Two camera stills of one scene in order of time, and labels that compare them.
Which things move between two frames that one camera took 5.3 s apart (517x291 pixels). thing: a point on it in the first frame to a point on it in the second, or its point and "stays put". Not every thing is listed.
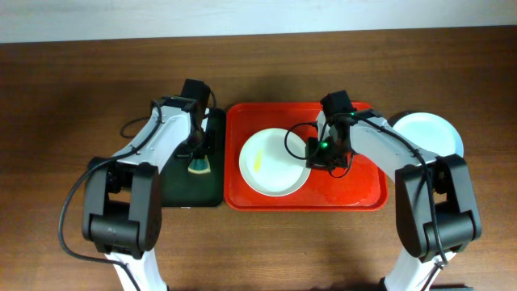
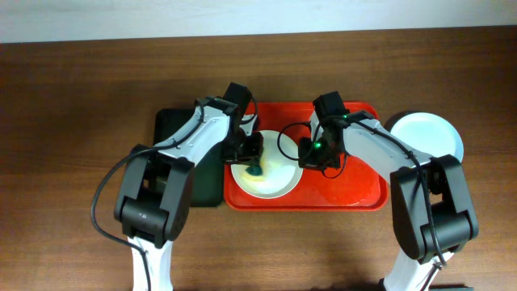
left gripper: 204,150 to 251,156
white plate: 273,162 stays put
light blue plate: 430,132 stays put
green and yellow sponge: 199,166 to 254,170
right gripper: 315,162 stays put
